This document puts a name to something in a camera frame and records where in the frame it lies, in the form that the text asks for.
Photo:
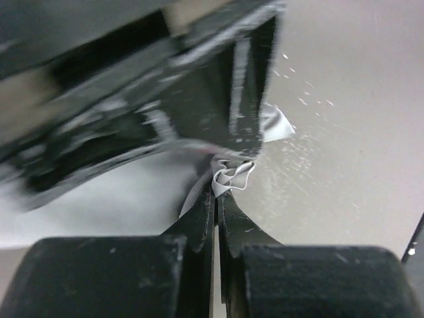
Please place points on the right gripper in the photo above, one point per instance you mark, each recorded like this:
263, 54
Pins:
63, 67

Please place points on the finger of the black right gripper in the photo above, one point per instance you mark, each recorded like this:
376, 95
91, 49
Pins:
210, 93

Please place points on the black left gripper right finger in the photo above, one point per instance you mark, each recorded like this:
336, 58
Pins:
261, 277

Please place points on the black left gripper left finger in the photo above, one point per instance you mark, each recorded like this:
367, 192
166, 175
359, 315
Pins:
167, 275

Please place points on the white underwear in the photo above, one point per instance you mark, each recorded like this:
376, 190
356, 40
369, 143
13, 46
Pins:
224, 174

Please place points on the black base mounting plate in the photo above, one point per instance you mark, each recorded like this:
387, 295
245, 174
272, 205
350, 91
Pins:
413, 255

